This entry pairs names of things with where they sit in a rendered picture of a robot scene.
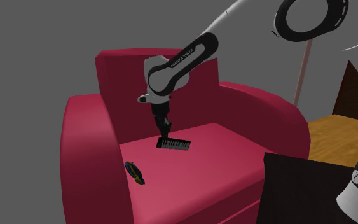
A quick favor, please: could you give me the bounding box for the blue yellow green toy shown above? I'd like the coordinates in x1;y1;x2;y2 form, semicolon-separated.
124;160;146;186

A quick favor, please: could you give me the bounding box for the red armchair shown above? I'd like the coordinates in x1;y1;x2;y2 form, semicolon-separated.
59;47;312;224

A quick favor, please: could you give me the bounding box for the dark robot stand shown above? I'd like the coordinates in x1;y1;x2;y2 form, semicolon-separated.
256;151;358;224

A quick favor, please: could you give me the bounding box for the small black piano keyboard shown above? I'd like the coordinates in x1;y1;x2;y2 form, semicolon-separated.
155;136;192;153

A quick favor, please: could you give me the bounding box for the pale pink slim pole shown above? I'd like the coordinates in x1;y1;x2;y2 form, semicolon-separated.
292;38;313;107

